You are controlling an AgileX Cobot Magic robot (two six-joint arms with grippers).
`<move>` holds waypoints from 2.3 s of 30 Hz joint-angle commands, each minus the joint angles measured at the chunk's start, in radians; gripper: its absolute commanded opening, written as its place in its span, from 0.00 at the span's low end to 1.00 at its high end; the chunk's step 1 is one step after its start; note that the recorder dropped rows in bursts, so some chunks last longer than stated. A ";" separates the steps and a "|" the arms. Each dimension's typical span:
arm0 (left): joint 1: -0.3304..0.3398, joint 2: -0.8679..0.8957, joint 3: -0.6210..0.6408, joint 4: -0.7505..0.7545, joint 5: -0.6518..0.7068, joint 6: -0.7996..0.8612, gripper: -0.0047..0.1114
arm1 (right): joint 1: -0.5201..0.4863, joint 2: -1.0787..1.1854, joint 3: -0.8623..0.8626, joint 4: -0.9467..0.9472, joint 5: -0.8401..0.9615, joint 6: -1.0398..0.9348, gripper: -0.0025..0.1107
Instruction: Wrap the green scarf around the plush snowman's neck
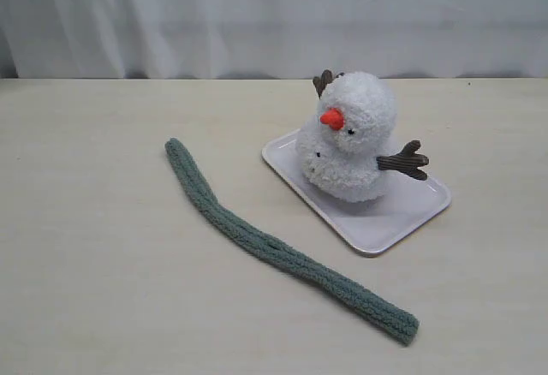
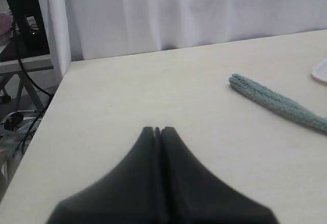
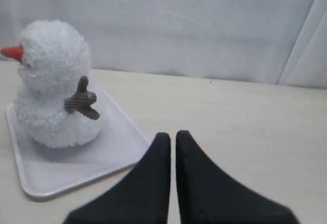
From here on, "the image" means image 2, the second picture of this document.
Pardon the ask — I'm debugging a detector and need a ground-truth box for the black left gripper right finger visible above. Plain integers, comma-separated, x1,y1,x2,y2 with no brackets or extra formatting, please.
159,127,278,223

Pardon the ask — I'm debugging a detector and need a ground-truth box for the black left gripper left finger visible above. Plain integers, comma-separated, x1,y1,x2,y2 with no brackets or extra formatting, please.
48,127,164,223

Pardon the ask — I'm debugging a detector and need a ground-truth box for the green fuzzy knitted scarf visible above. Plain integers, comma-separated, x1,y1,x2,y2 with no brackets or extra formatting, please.
228,74,326,134

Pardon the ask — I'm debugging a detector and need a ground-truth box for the white plastic tray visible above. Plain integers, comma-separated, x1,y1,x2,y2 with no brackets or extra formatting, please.
311,59,327,85

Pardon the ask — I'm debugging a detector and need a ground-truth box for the black cable behind table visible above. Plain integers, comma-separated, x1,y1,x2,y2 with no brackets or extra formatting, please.
11,19,53,155

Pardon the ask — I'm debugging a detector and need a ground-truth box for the grey metal frame stand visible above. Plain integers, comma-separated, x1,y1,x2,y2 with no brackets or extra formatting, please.
1,54,53,110

